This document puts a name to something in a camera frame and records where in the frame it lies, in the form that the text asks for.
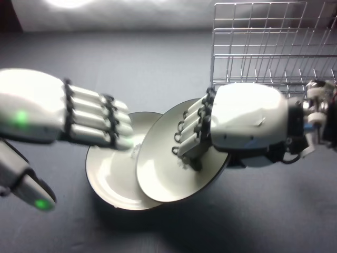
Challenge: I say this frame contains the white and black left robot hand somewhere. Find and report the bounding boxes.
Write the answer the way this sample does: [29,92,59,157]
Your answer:
[0,67,133,212]

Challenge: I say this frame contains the chrome wire dish rack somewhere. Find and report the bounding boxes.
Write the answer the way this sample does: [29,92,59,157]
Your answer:
[210,2,337,100]

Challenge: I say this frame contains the white plate with dark rim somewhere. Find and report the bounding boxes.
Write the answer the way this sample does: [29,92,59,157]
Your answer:
[85,112,164,211]
[134,97,230,203]

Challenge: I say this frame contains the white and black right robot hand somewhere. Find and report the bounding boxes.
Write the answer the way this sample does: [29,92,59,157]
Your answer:
[171,83,290,171]

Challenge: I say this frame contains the grey table cloth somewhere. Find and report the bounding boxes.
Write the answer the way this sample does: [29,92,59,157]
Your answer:
[0,26,337,253]

